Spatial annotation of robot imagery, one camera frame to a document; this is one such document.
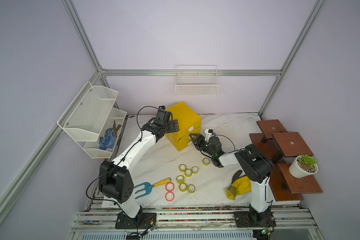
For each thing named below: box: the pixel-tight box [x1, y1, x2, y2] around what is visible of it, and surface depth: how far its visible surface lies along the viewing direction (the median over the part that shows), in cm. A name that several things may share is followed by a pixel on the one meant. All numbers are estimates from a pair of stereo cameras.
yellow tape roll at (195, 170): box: [191, 166, 199, 175], surface depth 92 cm
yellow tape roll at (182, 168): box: [179, 164, 187, 173], surface depth 94 cm
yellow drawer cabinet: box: [165, 101, 203, 152], surface depth 92 cm
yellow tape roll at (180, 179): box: [176, 175, 185, 184], surface depth 88 cm
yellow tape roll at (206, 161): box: [202, 157, 211, 167], surface depth 95 cm
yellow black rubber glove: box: [225, 170, 252, 201], surface depth 83 cm
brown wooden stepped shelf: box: [249, 119, 323, 202], surface depth 78 cm
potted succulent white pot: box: [288, 154, 319, 179], surface depth 69 cm
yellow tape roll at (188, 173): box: [184, 168, 193, 178], surface depth 91 cm
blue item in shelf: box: [99, 128, 116, 150], surface depth 89 cm
